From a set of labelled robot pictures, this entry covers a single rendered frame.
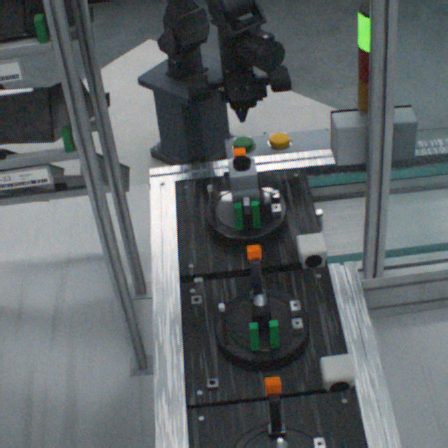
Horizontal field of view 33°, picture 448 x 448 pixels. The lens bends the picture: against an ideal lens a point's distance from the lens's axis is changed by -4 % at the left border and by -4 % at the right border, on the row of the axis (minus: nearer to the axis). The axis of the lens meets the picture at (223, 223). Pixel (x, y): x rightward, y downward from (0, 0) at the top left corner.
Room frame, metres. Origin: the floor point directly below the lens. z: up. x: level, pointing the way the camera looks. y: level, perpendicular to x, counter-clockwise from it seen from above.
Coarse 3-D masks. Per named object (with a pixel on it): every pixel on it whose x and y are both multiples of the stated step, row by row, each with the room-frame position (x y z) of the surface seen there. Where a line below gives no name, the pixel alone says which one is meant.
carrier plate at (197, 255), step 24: (192, 192) 1.10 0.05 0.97; (216, 192) 1.09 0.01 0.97; (288, 192) 1.07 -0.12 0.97; (192, 216) 1.03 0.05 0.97; (288, 216) 1.01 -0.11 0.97; (312, 216) 1.00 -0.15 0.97; (192, 240) 0.97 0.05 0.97; (216, 240) 0.97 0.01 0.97; (288, 240) 0.95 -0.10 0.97; (192, 264) 0.92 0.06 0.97; (216, 264) 0.91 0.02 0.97; (240, 264) 0.90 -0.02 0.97; (264, 264) 0.90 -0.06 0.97; (288, 264) 0.89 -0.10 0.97
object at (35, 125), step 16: (0, 96) 0.87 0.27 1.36; (16, 96) 0.87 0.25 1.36; (32, 96) 0.86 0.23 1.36; (48, 96) 0.86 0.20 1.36; (64, 96) 0.90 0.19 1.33; (0, 112) 0.86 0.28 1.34; (16, 112) 0.86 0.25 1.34; (32, 112) 0.85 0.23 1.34; (48, 112) 0.85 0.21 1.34; (64, 112) 0.89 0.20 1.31; (0, 128) 0.85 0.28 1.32; (16, 128) 0.85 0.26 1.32; (32, 128) 0.84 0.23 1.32; (48, 128) 0.84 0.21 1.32; (0, 144) 0.85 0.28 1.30
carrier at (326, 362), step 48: (192, 288) 0.86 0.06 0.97; (240, 288) 0.85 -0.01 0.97; (288, 288) 0.84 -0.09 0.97; (192, 336) 0.77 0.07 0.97; (240, 336) 0.74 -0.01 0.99; (288, 336) 0.73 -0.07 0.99; (336, 336) 0.73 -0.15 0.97; (192, 384) 0.67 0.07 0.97; (240, 384) 0.67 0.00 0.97; (288, 384) 0.66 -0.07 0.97; (336, 384) 0.64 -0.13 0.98
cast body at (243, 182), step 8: (232, 160) 1.03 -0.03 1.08; (240, 160) 1.01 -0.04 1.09; (248, 160) 1.01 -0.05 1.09; (232, 168) 1.01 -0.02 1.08; (240, 168) 1.00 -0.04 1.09; (248, 168) 1.00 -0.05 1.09; (232, 176) 0.99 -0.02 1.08; (240, 176) 0.99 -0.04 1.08; (248, 176) 0.99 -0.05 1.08; (256, 176) 0.99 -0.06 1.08; (232, 184) 0.99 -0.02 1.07; (240, 184) 0.99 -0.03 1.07; (248, 184) 0.99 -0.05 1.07; (256, 184) 0.99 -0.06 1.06; (232, 192) 0.99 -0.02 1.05; (240, 192) 0.98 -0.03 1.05; (248, 192) 0.98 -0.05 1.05; (256, 192) 0.98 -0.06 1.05; (232, 200) 0.98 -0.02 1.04; (240, 200) 0.98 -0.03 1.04; (248, 200) 0.97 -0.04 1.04; (256, 200) 0.98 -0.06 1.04; (248, 208) 0.96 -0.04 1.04
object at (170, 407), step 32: (160, 192) 1.12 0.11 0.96; (160, 224) 1.03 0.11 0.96; (160, 256) 0.95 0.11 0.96; (160, 288) 0.88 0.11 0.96; (352, 288) 0.83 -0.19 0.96; (160, 320) 0.81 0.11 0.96; (352, 320) 0.77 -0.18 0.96; (160, 352) 0.75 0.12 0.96; (352, 352) 0.70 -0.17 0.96; (160, 384) 0.69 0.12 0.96; (384, 384) 0.64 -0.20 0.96; (160, 416) 0.63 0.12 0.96; (384, 416) 0.58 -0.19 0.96
